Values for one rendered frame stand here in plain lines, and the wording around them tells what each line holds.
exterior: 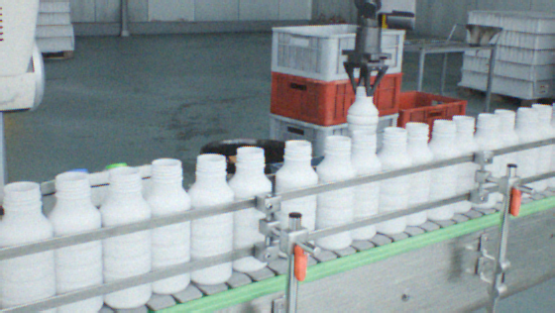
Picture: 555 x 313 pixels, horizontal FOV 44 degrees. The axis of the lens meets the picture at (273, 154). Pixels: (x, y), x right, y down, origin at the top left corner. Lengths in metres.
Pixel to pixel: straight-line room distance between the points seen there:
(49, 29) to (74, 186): 9.72
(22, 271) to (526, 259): 0.95
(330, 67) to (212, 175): 2.48
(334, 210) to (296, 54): 2.48
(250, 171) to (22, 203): 0.30
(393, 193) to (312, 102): 2.35
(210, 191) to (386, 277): 0.35
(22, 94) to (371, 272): 0.72
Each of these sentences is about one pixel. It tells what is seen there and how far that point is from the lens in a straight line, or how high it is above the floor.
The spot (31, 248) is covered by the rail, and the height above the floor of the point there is 1.11.
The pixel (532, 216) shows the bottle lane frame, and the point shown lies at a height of 0.97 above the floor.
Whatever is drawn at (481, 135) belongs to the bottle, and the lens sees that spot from 1.26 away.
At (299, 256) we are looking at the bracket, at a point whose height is 1.06.
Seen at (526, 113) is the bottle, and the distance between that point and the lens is 1.36.
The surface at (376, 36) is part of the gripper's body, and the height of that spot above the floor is 1.26.
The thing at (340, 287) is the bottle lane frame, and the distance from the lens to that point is 1.03.
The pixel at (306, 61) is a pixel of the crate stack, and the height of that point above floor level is 0.96.
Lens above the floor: 1.40
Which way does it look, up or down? 15 degrees down
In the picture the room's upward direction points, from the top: 2 degrees clockwise
